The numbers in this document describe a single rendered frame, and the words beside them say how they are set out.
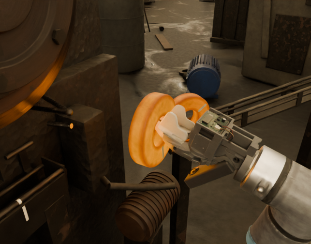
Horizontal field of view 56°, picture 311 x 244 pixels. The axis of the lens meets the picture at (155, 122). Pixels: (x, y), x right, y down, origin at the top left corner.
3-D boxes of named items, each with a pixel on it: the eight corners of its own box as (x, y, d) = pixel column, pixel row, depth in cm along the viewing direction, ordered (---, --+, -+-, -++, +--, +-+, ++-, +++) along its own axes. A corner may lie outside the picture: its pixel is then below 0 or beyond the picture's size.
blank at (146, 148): (122, 114, 52) (139, 119, 50) (162, 80, 63) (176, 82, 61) (132, 178, 60) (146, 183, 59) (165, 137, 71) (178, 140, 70)
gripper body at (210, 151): (207, 104, 56) (266, 134, 53) (193, 137, 61) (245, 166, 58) (192, 121, 51) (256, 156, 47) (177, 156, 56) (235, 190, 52)
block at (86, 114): (66, 185, 85) (51, 112, 73) (84, 169, 91) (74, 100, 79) (94, 198, 80) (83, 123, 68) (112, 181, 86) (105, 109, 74)
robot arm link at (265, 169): (266, 179, 58) (255, 211, 51) (244, 167, 59) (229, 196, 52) (289, 147, 53) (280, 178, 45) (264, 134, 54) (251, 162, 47)
